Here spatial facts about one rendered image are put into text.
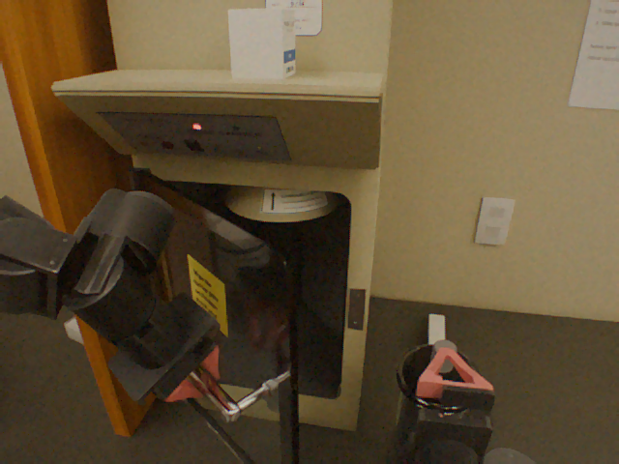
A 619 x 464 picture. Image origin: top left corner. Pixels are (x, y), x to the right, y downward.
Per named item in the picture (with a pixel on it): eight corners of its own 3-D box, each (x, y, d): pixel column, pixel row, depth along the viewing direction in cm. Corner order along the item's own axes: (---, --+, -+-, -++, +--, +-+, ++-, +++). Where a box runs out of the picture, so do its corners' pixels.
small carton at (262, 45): (248, 72, 43) (245, 10, 40) (295, 73, 42) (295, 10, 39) (231, 78, 39) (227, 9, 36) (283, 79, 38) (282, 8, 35)
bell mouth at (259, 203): (247, 174, 73) (245, 143, 70) (348, 181, 70) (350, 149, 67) (206, 217, 57) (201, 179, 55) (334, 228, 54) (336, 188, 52)
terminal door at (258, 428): (181, 386, 72) (137, 166, 53) (299, 516, 52) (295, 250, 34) (176, 389, 71) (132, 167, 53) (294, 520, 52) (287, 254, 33)
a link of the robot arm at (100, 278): (40, 304, 30) (97, 297, 29) (77, 237, 35) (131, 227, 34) (96, 347, 35) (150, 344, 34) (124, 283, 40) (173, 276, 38)
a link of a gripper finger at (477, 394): (482, 335, 43) (499, 407, 34) (469, 385, 46) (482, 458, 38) (417, 329, 44) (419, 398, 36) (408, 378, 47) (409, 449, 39)
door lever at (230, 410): (223, 359, 51) (221, 342, 50) (273, 404, 45) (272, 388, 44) (185, 381, 47) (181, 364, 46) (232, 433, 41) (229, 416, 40)
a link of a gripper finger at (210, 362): (168, 391, 47) (120, 354, 41) (213, 345, 50) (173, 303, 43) (200, 428, 43) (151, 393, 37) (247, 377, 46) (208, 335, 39)
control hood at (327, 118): (129, 149, 53) (115, 69, 49) (381, 163, 48) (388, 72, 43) (69, 179, 43) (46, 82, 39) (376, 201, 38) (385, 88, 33)
